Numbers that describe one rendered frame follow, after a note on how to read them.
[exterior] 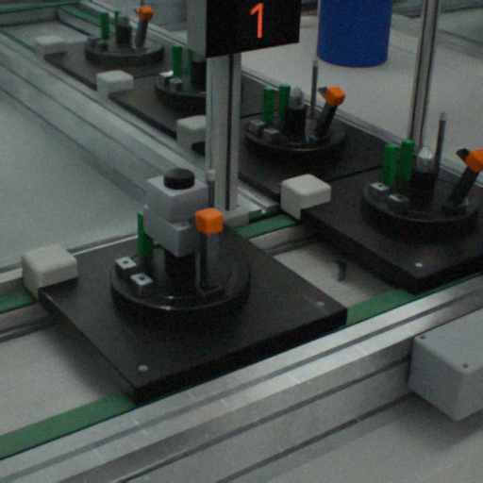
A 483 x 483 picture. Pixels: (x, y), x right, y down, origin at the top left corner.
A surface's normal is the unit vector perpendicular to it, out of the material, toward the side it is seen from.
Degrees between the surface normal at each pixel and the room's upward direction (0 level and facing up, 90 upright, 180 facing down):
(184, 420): 0
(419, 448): 0
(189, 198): 90
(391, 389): 90
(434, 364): 90
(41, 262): 0
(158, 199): 90
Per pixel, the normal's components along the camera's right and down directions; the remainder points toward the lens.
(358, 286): 0.04, -0.88
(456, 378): -0.82, 0.25
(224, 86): 0.58, 0.40
